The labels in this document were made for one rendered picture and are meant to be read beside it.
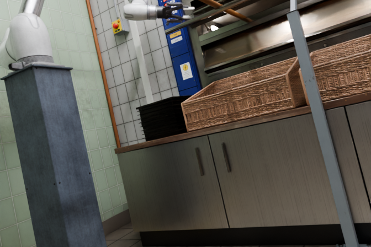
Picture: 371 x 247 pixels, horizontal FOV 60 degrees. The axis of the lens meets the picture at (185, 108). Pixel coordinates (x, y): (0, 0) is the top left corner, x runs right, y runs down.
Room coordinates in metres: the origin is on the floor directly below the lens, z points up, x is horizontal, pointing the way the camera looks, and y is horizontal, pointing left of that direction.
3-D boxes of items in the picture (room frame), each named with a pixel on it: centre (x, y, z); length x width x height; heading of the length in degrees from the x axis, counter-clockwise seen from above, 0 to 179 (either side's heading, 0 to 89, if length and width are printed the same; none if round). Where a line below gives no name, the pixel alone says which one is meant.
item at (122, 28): (2.38, 0.34, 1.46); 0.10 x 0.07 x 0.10; 59
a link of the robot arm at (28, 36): (1.45, 0.63, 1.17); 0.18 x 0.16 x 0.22; 46
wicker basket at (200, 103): (1.71, -0.33, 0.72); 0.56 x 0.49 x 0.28; 60
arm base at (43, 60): (1.43, 0.63, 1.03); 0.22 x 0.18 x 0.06; 153
